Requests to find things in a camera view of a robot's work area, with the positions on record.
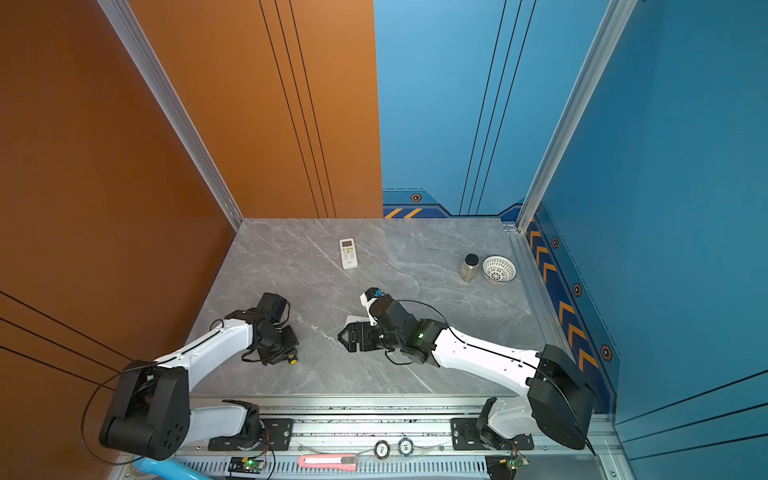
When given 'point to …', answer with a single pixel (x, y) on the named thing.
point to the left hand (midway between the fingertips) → (297, 348)
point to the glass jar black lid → (469, 267)
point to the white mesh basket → (499, 268)
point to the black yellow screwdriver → (292, 359)
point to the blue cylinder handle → (166, 469)
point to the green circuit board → (246, 465)
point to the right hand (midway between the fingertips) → (347, 338)
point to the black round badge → (382, 449)
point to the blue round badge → (405, 447)
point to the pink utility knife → (331, 462)
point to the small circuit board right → (517, 461)
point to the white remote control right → (348, 252)
